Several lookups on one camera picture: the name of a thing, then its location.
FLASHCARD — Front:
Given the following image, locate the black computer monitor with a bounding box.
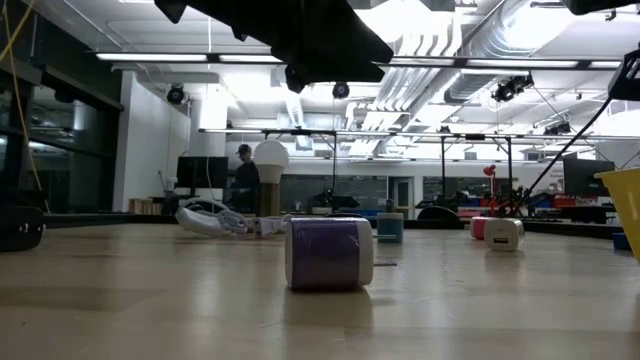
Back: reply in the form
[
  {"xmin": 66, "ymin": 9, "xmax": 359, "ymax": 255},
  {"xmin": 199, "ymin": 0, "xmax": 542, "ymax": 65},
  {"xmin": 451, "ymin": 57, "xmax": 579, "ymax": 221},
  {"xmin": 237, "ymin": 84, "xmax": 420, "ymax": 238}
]
[
  {"xmin": 563, "ymin": 157, "xmax": 617, "ymax": 199},
  {"xmin": 175, "ymin": 155, "xmax": 230, "ymax": 190}
]

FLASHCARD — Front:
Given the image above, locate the dark rounded case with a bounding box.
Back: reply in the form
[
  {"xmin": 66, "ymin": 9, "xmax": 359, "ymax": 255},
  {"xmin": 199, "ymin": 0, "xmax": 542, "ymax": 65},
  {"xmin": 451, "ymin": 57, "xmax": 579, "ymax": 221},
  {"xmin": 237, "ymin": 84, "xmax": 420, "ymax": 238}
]
[{"xmin": 0, "ymin": 205, "xmax": 46, "ymax": 253}]

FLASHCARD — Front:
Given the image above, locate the person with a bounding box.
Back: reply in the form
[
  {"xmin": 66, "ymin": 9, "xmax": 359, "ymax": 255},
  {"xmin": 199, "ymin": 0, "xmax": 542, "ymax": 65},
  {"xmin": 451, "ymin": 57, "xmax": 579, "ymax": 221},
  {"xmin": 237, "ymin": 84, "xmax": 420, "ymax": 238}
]
[{"xmin": 227, "ymin": 143, "xmax": 261, "ymax": 214}]

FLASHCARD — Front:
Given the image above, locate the white digital clock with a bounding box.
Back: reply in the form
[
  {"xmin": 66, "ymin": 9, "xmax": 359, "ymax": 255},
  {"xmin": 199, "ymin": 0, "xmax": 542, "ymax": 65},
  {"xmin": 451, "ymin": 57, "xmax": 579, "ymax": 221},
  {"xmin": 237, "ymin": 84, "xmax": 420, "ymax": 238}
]
[{"xmin": 299, "ymin": 0, "xmax": 396, "ymax": 84}]

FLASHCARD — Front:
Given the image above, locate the yellow plastic basket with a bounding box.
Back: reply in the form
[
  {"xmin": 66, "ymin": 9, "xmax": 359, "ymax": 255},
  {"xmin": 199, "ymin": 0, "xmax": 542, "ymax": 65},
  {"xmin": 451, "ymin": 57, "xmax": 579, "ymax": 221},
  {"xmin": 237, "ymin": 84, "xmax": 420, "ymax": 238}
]
[{"xmin": 594, "ymin": 168, "xmax": 640, "ymax": 262}]

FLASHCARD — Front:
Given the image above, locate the red desk lamp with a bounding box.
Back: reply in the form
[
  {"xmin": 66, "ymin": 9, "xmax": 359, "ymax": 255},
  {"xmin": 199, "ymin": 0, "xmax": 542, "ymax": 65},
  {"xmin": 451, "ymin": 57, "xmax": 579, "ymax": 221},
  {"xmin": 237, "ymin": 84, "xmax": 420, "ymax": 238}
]
[{"xmin": 482, "ymin": 163, "xmax": 499, "ymax": 214}]

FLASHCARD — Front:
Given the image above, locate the black background station frame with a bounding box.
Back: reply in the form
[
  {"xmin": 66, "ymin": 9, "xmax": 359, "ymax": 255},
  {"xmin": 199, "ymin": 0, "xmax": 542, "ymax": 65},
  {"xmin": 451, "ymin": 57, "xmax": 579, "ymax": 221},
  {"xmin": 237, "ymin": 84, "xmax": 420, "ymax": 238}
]
[{"xmin": 262, "ymin": 127, "xmax": 514, "ymax": 221}]

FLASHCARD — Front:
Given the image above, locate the white charging cable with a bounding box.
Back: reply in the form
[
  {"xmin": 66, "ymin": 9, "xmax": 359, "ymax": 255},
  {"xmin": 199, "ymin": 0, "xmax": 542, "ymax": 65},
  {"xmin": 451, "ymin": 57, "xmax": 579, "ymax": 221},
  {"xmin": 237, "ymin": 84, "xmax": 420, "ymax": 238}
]
[{"xmin": 174, "ymin": 197, "xmax": 291, "ymax": 239}]

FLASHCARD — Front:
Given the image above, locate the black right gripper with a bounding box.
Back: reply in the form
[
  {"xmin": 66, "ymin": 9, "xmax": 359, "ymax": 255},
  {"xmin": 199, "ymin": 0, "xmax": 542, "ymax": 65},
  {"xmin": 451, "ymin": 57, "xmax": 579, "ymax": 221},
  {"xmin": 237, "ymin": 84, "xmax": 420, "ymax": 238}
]
[{"xmin": 607, "ymin": 47, "xmax": 640, "ymax": 101}]

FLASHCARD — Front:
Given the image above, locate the long linear ceiling light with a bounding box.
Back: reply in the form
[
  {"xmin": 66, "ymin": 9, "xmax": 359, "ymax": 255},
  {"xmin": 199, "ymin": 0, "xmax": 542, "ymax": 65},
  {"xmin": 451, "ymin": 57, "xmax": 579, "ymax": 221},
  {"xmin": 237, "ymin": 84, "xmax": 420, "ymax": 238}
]
[{"xmin": 94, "ymin": 52, "xmax": 640, "ymax": 70}]

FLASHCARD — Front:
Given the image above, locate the pink USB wall charger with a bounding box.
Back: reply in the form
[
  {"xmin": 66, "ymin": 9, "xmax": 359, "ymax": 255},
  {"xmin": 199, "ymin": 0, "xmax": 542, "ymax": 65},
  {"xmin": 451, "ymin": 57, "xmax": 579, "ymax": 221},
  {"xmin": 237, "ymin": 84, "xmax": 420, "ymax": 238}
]
[{"xmin": 469, "ymin": 215, "xmax": 494, "ymax": 241}]

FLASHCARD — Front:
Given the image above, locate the black aluminium table frame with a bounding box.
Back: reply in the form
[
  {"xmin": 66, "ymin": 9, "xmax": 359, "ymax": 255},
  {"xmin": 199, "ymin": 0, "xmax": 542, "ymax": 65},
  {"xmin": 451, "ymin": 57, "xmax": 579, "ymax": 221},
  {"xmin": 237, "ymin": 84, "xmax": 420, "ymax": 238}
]
[{"xmin": 43, "ymin": 212, "xmax": 615, "ymax": 240}]

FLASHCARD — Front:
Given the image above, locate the white USB wall charger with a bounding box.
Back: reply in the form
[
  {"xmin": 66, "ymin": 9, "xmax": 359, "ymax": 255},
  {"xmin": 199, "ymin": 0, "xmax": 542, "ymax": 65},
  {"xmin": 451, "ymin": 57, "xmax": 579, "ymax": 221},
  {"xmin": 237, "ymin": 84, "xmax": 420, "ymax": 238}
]
[{"xmin": 483, "ymin": 217, "xmax": 525, "ymax": 253}]

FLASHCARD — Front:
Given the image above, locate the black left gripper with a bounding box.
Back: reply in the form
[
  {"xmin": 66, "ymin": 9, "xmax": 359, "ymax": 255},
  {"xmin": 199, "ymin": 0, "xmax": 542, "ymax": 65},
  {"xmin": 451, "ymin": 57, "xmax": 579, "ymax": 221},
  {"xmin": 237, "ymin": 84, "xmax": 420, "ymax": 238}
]
[{"xmin": 154, "ymin": 0, "xmax": 321, "ymax": 94}]

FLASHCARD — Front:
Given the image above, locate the wooden crate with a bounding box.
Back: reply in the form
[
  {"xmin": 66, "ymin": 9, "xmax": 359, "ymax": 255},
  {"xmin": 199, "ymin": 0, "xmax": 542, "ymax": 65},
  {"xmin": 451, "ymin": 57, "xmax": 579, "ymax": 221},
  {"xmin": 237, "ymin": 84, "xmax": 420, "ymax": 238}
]
[{"xmin": 128, "ymin": 197, "xmax": 165, "ymax": 215}]

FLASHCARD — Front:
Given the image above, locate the yellow hanging cable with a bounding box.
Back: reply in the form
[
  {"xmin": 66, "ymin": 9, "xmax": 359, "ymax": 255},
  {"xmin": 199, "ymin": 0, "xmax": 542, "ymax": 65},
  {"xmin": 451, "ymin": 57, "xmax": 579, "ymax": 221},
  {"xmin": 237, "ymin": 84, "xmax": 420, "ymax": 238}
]
[{"xmin": 0, "ymin": 0, "xmax": 51, "ymax": 214}]

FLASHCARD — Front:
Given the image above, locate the white light bulb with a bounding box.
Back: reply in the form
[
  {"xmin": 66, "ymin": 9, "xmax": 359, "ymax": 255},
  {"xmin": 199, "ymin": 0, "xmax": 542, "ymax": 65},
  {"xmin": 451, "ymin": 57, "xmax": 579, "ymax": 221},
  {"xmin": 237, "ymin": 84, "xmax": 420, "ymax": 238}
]
[{"xmin": 252, "ymin": 138, "xmax": 290, "ymax": 185}]

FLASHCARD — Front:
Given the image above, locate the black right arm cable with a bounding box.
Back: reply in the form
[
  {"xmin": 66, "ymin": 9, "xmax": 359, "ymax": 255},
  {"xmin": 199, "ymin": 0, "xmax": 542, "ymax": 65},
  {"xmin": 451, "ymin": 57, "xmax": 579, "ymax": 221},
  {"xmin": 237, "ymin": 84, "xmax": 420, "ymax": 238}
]
[{"xmin": 519, "ymin": 97, "xmax": 612, "ymax": 206}]

